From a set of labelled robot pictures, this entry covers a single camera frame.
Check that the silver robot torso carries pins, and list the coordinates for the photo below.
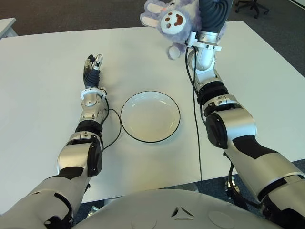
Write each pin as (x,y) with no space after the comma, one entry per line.
(166,210)

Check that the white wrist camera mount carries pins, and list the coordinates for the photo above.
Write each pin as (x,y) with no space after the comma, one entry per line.
(205,45)
(83,93)

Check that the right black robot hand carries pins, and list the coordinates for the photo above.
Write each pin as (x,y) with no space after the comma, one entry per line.
(214,16)

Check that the white side table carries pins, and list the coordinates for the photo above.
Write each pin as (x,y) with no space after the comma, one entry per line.
(7,27)

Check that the purple plush bunny doll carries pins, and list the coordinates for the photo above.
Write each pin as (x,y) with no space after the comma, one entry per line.
(174,21)

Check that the black office chair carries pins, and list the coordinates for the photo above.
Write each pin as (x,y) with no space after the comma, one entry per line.
(253,6)

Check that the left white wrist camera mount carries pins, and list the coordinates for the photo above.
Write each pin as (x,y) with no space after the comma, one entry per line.
(83,93)

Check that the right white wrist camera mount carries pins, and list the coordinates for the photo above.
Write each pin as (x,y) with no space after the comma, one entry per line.
(205,45)

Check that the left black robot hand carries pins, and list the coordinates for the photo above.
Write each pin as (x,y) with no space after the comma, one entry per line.
(91,78)

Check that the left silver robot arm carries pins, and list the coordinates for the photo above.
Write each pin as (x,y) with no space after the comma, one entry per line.
(74,155)

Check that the white plate with black rim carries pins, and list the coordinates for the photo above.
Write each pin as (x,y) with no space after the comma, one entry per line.
(150,117)

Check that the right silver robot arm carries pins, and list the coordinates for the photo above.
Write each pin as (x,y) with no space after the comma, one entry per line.
(238,128)

